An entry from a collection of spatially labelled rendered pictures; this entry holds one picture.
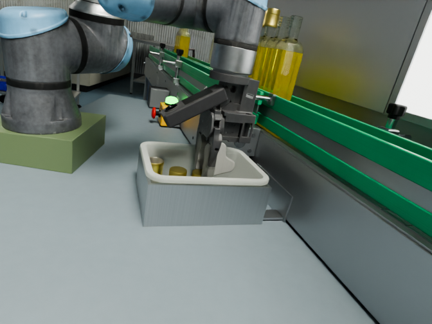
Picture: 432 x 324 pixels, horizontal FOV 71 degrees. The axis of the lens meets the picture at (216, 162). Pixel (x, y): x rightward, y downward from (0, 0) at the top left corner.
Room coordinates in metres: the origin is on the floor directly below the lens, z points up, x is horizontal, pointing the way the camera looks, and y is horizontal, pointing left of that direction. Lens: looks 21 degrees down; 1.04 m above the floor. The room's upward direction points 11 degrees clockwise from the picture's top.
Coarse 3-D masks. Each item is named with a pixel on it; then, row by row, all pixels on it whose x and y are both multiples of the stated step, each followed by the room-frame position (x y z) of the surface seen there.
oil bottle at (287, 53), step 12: (276, 48) 0.78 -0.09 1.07; (288, 48) 0.75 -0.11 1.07; (300, 48) 0.77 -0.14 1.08; (276, 60) 0.77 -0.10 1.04; (288, 60) 0.76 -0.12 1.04; (300, 60) 0.77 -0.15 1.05; (276, 72) 0.76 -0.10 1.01; (288, 72) 0.76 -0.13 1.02; (276, 84) 0.75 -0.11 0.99; (288, 84) 0.76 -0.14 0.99; (288, 96) 0.76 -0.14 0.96
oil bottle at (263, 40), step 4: (264, 36) 0.88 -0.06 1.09; (260, 40) 0.87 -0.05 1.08; (264, 40) 0.86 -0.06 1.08; (260, 44) 0.86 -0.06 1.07; (264, 44) 0.86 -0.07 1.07; (260, 48) 0.86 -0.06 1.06; (260, 52) 0.86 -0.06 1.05; (256, 56) 0.87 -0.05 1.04; (260, 56) 0.86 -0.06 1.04; (256, 60) 0.86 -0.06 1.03; (260, 60) 0.86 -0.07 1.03; (256, 64) 0.86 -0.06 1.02; (256, 68) 0.86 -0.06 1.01; (256, 72) 0.86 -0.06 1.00; (248, 76) 0.89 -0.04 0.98; (252, 76) 0.87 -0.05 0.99; (256, 76) 0.86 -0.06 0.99
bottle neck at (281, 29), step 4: (280, 16) 0.83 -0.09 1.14; (280, 20) 0.83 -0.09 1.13; (284, 20) 0.83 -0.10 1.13; (288, 20) 0.83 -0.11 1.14; (280, 24) 0.83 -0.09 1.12; (284, 24) 0.83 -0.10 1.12; (288, 24) 0.83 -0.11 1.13; (276, 28) 0.84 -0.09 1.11; (280, 28) 0.83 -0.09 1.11; (284, 28) 0.83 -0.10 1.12; (276, 32) 0.83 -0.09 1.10; (280, 32) 0.83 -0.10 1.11; (284, 32) 0.83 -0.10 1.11; (276, 36) 0.83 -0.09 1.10; (280, 36) 0.83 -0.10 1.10; (284, 36) 0.83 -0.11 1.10
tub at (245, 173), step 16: (144, 144) 0.56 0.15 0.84; (160, 144) 0.58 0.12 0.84; (176, 144) 0.60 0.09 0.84; (144, 160) 0.48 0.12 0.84; (176, 160) 0.59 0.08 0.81; (192, 160) 0.61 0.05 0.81; (240, 160) 0.61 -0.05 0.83; (160, 176) 0.43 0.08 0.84; (176, 176) 0.44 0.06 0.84; (224, 176) 0.63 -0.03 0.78; (240, 176) 0.59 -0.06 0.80; (256, 176) 0.54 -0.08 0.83
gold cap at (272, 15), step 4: (268, 8) 0.89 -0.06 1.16; (272, 8) 0.88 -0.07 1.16; (268, 12) 0.88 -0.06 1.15; (272, 12) 0.88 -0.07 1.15; (276, 12) 0.88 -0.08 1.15; (268, 16) 0.88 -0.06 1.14; (272, 16) 0.88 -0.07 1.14; (276, 16) 0.88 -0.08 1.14; (268, 20) 0.88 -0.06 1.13; (272, 20) 0.88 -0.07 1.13; (276, 20) 0.88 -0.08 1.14; (264, 24) 0.89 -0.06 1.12; (268, 24) 0.88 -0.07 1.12; (272, 24) 0.88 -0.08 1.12; (276, 24) 0.88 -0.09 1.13
